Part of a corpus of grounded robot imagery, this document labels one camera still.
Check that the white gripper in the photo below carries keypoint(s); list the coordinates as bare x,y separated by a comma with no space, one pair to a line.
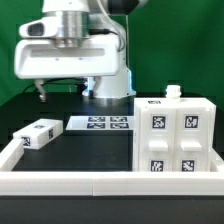
68,44

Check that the white cabinet top block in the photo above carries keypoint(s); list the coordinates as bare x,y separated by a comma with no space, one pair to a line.
39,133

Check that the white cabinet body box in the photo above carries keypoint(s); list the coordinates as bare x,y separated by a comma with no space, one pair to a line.
173,101

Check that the white cabinet door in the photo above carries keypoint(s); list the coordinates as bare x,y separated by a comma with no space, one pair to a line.
160,142
191,141

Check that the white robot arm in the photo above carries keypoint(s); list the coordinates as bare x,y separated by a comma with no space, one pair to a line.
114,87

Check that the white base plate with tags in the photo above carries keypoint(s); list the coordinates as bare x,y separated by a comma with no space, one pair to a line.
90,123

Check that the white U-shaped fence frame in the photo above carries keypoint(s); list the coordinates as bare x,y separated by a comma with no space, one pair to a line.
105,183

